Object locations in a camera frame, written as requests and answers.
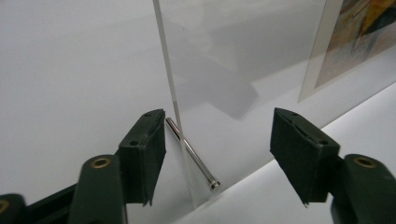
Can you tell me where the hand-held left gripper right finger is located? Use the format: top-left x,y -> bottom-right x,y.
269,107 -> 396,224

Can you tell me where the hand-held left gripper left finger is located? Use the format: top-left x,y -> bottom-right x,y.
66,108 -> 167,224

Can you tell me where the clear acrylic photo frame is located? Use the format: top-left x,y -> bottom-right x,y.
151,0 -> 396,209

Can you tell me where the landscape photo print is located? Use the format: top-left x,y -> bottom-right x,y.
297,0 -> 396,104

